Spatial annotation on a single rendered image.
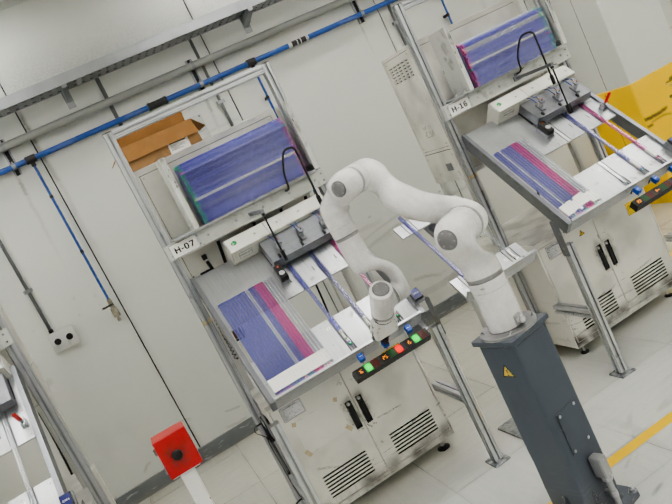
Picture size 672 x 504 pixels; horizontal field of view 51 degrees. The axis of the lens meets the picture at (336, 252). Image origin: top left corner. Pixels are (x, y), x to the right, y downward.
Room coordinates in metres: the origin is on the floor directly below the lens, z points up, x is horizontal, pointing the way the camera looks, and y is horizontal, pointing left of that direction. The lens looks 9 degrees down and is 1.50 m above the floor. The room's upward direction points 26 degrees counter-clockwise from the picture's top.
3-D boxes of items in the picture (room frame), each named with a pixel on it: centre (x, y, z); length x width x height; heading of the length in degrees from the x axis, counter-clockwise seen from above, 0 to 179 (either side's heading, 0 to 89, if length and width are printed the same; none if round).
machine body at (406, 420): (3.16, 0.30, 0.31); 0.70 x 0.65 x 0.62; 107
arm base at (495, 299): (2.13, -0.39, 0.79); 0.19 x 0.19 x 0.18
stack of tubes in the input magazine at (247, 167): (3.06, 0.21, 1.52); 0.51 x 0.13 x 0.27; 107
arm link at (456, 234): (2.11, -0.37, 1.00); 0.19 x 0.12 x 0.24; 141
